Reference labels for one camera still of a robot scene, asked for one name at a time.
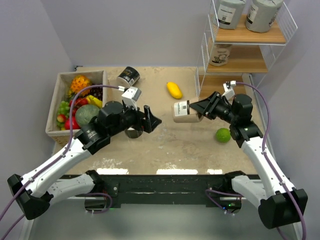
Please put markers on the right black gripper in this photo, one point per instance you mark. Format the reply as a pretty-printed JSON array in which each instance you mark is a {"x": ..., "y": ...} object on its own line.
[{"x": 207, "y": 106}]

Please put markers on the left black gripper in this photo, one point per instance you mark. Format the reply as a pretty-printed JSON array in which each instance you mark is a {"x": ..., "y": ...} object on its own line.
[{"x": 151, "y": 121}]

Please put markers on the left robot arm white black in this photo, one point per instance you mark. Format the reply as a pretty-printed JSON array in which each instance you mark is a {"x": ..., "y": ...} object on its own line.
[{"x": 35, "y": 191}]

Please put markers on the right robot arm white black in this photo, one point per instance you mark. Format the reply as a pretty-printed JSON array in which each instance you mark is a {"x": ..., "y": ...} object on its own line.
[{"x": 278, "y": 202}]

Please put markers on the clear wrapped white tissue roll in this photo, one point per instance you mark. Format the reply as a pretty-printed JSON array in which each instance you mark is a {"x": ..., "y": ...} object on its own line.
[{"x": 133, "y": 133}]

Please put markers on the yellow mango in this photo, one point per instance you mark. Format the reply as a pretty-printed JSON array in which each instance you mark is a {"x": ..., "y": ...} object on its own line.
[{"x": 174, "y": 90}]

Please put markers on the green lime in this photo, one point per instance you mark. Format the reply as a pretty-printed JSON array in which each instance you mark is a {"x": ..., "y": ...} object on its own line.
[{"x": 223, "y": 135}]

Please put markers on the black wrapped tissue roll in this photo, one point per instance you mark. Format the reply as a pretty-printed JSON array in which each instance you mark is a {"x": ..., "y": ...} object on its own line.
[{"x": 128, "y": 77}]

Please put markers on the dark purple grapes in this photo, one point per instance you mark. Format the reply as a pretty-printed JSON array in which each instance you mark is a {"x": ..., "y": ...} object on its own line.
[{"x": 97, "y": 92}]

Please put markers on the yellow banana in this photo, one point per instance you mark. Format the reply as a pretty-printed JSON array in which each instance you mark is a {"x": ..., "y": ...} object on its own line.
[{"x": 94, "y": 101}]

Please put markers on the green netted melon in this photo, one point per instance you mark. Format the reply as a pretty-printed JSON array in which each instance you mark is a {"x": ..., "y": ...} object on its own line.
[{"x": 85, "y": 113}]

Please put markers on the red apple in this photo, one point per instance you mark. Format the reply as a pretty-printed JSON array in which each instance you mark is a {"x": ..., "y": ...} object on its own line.
[{"x": 71, "y": 123}]

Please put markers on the orange spiky fruit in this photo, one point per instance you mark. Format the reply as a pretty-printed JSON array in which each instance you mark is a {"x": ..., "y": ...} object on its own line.
[{"x": 78, "y": 83}]

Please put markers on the green grapes bunch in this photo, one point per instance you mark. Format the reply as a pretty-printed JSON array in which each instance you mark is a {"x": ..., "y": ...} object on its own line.
[{"x": 64, "y": 109}]

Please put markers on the small peach fruit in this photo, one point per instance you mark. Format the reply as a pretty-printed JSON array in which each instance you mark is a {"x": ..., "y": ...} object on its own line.
[{"x": 61, "y": 118}]

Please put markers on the woven lined fruit basket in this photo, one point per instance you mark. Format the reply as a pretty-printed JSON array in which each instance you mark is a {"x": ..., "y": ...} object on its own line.
[{"x": 60, "y": 93}]

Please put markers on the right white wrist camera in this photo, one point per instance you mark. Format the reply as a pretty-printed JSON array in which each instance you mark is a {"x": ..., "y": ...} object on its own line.
[{"x": 229, "y": 89}]

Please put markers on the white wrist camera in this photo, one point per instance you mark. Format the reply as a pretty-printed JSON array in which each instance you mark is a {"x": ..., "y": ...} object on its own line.
[
  {"x": 229, "y": 89},
  {"x": 131, "y": 95}
]

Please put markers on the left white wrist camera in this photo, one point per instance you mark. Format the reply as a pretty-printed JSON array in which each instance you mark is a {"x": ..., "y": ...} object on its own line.
[{"x": 131, "y": 95}]

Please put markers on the white wire wooden shelf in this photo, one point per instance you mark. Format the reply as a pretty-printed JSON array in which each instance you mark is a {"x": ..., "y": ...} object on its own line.
[{"x": 252, "y": 54}]

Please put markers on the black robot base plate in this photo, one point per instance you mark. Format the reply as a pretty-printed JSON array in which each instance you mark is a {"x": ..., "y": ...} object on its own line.
[{"x": 167, "y": 189}]

